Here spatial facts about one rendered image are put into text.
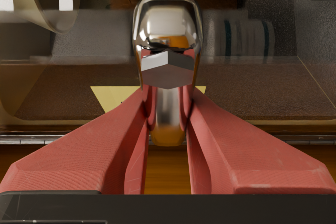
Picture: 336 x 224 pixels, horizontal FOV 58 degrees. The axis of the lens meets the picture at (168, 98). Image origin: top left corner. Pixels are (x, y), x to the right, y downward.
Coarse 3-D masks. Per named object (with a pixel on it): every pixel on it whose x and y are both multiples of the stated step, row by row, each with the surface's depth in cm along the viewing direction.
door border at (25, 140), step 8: (0, 136) 31; (8, 136) 31; (16, 136) 31; (24, 136) 31; (32, 136) 31; (40, 136) 31; (48, 136) 31; (56, 136) 31; (280, 136) 31; (288, 136) 31; (296, 136) 31; (304, 136) 31; (312, 136) 31; (320, 136) 31; (328, 136) 31; (24, 144) 33; (32, 144) 33; (40, 144) 33; (184, 144) 33; (312, 144) 33; (320, 144) 33; (328, 144) 33
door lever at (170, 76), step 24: (144, 0) 7; (168, 0) 7; (192, 0) 7; (144, 24) 6; (168, 24) 6; (192, 24) 6; (144, 48) 6; (168, 48) 6; (192, 48) 6; (144, 72) 7; (168, 72) 7; (192, 72) 7; (144, 96) 9; (168, 96) 8; (192, 96) 9; (168, 120) 10; (168, 144) 14
